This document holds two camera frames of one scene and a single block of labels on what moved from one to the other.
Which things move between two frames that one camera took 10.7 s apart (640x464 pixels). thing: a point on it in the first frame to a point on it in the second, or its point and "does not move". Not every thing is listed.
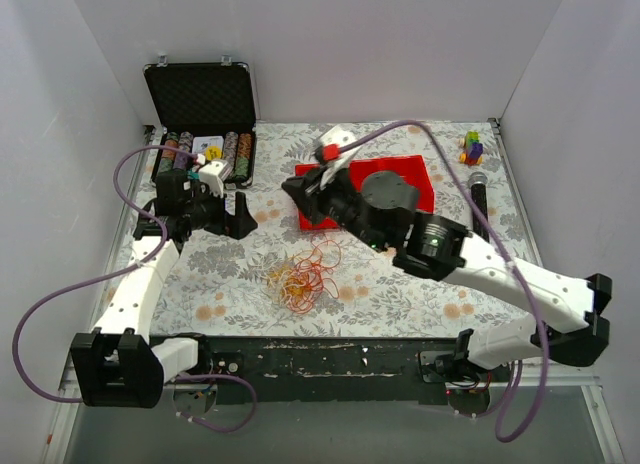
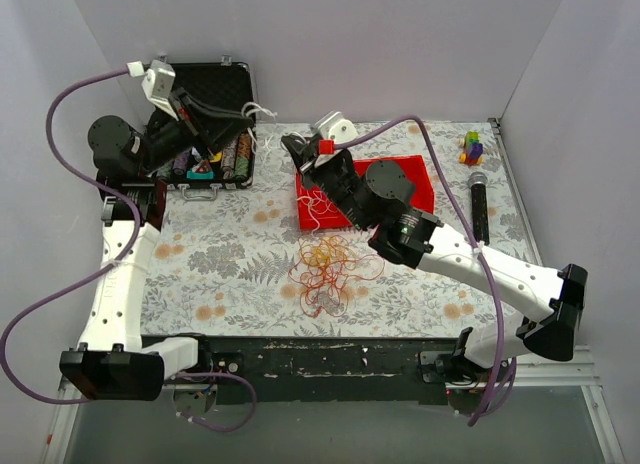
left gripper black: x=220 y=216 to x=185 y=110
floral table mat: x=303 y=278 does not move
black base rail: x=338 y=369 does not move
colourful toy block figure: x=473 y=148 does not move
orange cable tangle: x=300 y=277 to x=325 y=265
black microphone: x=478 y=183 does not move
